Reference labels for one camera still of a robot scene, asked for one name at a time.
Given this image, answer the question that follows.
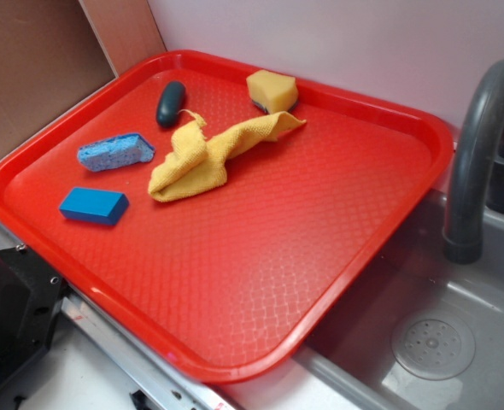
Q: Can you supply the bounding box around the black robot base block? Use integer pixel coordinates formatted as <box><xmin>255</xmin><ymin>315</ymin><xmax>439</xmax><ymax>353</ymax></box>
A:
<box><xmin>0</xmin><ymin>248</ymin><xmax>67</xmax><ymax>392</ymax></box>

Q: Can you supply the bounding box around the dark green plastic pickle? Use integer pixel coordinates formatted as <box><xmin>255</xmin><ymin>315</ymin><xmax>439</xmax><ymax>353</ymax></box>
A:
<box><xmin>155</xmin><ymin>81</ymin><xmax>186</xmax><ymax>128</ymax></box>

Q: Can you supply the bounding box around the red plastic tray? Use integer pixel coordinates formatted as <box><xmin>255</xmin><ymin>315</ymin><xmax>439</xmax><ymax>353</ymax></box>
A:
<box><xmin>0</xmin><ymin>51</ymin><xmax>453</xmax><ymax>384</ymax></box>

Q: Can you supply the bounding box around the yellow microfiber cloth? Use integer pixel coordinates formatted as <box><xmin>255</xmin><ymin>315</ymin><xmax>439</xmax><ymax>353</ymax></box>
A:
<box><xmin>148</xmin><ymin>110</ymin><xmax>306</xmax><ymax>202</ymax></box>

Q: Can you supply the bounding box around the yellow sponge with dark pad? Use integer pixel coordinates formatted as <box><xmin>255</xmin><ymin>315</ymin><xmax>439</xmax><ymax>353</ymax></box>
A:
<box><xmin>246</xmin><ymin>70</ymin><xmax>299</xmax><ymax>114</ymax></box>

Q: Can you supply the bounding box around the light blue sponge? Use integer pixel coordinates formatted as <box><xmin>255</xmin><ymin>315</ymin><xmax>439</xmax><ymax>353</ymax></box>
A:
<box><xmin>77</xmin><ymin>133</ymin><xmax>155</xmax><ymax>172</ymax></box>

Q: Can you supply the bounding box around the blue rectangular block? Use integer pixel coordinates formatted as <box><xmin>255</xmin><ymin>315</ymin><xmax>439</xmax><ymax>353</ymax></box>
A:
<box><xmin>59</xmin><ymin>187</ymin><xmax>130</xmax><ymax>226</ymax></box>

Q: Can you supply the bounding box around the grey plastic sink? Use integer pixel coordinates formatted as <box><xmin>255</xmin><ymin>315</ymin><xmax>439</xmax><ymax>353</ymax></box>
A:
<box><xmin>217</xmin><ymin>187</ymin><xmax>504</xmax><ymax>410</ymax></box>

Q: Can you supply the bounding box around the sink drain cover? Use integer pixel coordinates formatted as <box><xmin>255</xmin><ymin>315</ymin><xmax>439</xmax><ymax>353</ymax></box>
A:
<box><xmin>390</xmin><ymin>311</ymin><xmax>476</xmax><ymax>381</ymax></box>

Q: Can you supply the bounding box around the grey plastic faucet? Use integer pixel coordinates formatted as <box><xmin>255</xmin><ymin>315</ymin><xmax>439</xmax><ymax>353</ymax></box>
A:
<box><xmin>442</xmin><ymin>59</ymin><xmax>504</xmax><ymax>264</ymax></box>

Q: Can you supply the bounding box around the brown cardboard panel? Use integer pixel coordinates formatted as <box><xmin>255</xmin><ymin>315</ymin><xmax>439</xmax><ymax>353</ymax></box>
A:
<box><xmin>0</xmin><ymin>1</ymin><xmax>166</xmax><ymax>160</ymax></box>

